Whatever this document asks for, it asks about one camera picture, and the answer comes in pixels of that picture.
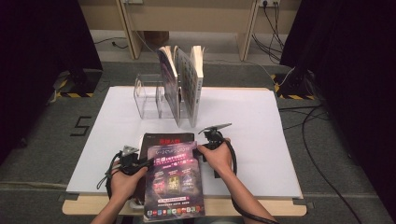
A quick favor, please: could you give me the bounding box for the person's right hand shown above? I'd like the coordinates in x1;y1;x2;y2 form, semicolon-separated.
196;138;233;176

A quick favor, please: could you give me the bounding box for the black stand base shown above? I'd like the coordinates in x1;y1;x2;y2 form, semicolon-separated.
275;73;316;97
60;68;104;94

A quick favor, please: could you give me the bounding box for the beige wooden desk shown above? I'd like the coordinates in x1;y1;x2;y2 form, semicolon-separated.
78;0;303;62

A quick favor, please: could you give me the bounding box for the black floor cable with plug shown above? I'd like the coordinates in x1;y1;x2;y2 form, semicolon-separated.
92;36;129;50

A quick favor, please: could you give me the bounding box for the yellow-black hazard tape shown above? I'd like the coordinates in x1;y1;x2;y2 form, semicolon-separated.
270;74;316;101
55;78;94;99

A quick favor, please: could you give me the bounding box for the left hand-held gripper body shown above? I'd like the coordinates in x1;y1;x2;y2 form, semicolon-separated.
117;145;148;175

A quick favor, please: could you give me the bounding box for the purple glossy magazine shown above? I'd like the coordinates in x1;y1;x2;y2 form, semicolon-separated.
156;46;182;128
143;140;206;222

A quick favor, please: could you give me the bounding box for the black cable bundle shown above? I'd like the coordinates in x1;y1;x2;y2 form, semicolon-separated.
251;3;286;63

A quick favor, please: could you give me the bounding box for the black curtain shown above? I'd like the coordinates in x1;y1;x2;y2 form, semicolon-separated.
279;0;396;216
0;0;104;164

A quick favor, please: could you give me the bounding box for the clear acrylic book rack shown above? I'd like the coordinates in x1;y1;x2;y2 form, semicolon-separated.
134;73;191;120

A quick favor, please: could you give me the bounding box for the person's left hand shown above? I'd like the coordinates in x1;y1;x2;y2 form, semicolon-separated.
109;167;149;202

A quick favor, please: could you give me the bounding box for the thin white cable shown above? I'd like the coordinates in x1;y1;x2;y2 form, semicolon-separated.
134;29;297;87

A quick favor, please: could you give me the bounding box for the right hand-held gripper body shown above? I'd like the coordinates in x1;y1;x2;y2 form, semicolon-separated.
198;122;233;151

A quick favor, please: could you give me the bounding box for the thick white picture-grid book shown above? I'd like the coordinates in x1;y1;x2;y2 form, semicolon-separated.
174;45;205;129

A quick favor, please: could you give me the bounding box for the long black floor cable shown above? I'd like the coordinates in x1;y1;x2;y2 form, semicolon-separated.
278;104;363;224

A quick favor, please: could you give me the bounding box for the white table sheet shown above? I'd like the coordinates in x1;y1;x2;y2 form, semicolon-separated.
65;86;304;200

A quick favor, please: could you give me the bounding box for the light wooden table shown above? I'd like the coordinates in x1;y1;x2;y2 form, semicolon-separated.
62;87;307;217

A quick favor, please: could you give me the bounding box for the black magazine with red print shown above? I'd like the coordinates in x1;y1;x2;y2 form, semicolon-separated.
129;133;195;210

